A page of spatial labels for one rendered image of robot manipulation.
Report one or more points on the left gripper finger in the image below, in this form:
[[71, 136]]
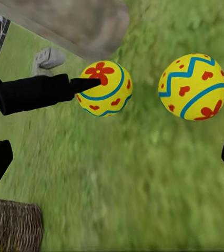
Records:
[[78, 85]]

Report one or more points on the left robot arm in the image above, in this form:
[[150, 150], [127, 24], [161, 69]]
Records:
[[42, 89]]

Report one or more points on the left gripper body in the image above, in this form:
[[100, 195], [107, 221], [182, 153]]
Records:
[[46, 91]]

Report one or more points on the easter egg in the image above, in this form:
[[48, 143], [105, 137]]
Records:
[[192, 87], [114, 92]]

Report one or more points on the tree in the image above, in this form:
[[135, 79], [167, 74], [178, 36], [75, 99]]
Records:
[[90, 29]]

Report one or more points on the wicker basket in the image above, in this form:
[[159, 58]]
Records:
[[20, 226]]

